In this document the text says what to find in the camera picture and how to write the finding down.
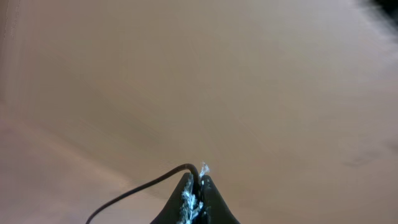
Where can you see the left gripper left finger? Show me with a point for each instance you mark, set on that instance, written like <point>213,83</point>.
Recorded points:
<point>176,207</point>

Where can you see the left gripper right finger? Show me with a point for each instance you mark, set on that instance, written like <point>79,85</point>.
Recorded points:
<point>215,209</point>

